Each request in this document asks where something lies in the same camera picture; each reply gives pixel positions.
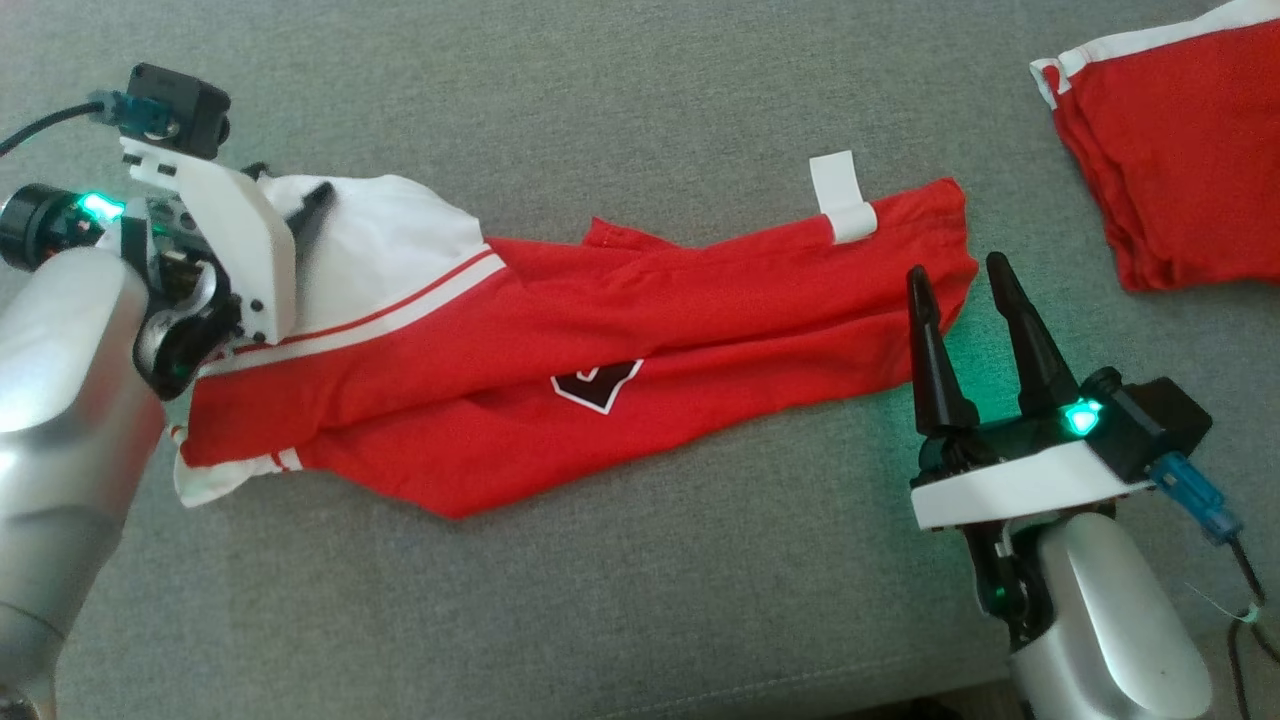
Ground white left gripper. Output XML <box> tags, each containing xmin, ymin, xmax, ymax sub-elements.
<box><xmin>119</xmin><ymin>135</ymin><xmax>337</xmax><ymax>347</ymax></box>

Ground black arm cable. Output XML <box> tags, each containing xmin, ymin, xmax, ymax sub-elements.
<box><xmin>0</xmin><ymin>100</ymin><xmax>103</xmax><ymax>159</ymax></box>
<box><xmin>1222</xmin><ymin>535</ymin><xmax>1280</xmax><ymax>720</ymax></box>

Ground red white-trimmed shorts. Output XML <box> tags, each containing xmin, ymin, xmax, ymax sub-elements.
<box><xmin>1029</xmin><ymin>0</ymin><xmax>1280</xmax><ymax>294</ymax></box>

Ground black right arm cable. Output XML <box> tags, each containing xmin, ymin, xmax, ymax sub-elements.
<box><xmin>1222</xmin><ymin>535</ymin><xmax>1280</xmax><ymax>720</ymax></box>

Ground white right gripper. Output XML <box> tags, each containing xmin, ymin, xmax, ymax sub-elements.
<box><xmin>904</xmin><ymin>251</ymin><xmax>1153</xmax><ymax>532</ymax></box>

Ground red white basketball jersey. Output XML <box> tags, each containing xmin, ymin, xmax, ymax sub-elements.
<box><xmin>171</xmin><ymin>150</ymin><xmax>980</xmax><ymax>520</ymax></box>

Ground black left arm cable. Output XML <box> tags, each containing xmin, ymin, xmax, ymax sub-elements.
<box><xmin>0</xmin><ymin>100</ymin><xmax>103</xmax><ymax>159</ymax></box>

